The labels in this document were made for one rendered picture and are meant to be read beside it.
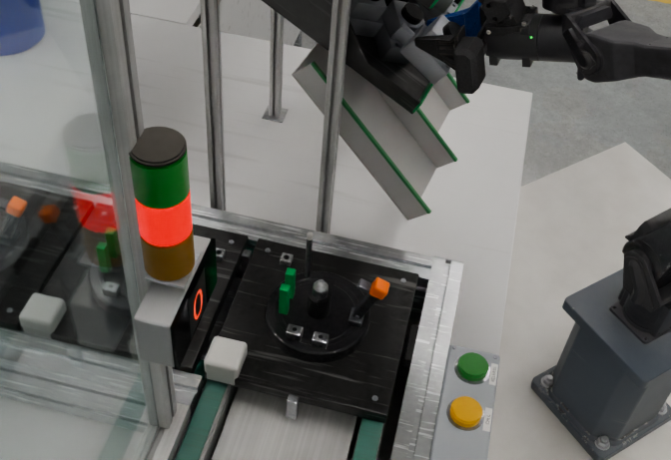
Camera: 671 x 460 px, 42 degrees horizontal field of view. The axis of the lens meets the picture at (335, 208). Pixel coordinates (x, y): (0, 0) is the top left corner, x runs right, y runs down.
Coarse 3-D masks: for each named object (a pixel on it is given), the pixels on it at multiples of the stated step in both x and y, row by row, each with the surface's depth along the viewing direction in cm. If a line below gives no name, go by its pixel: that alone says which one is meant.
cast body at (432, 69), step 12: (432, 24) 112; (444, 24) 112; (456, 24) 112; (396, 36) 115; (408, 36) 114; (420, 36) 113; (408, 48) 113; (408, 60) 114; (420, 60) 113; (432, 60) 113; (420, 72) 115; (432, 72) 114; (444, 72) 113
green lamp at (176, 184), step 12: (132, 168) 75; (144, 168) 74; (156, 168) 74; (168, 168) 74; (180, 168) 75; (144, 180) 75; (156, 180) 75; (168, 180) 75; (180, 180) 76; (144, 192) 76; (156, 192) 76; (168, 192) 76; (180, 192) 77; (144, 204) 78; (156, 204) 77; (168, 204) 77
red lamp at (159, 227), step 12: (180, 204) 78; (144, 216) 79; (156, 216) 78; (168, 216) 78; (180, 216) 79; (144, 228) 80; (156, 228) 79; (168, 228) 79; (180, 228) 80; (192, 228) 83; (156, 240) 81; (168, 240) 81; (180, 240) 81
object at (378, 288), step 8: (360, 280) 112; (376, 280) 111; (384, 280) 111; (360, 288) 111; (368, 288) 111; (376, 288) 110; (384, 288) 111; (368, 296) 112; (376, 296) 111; (384, 296) 111; (360, 304) 114; (368, 304) 113; (360, 312) 115
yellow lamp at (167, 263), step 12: (144, 240) 82; (192, 240) 84; (144, 252) 83; (156, 252) 82; (168, 252) 82; (180, 252) 82; (192, 252) 84; (144, 264) 85; (156, 264) 83; (168, 264) 83; (180, 264) 84; (192, 264) 85; (156, 276) 84; (168, 276) 84; (180, 276) 85
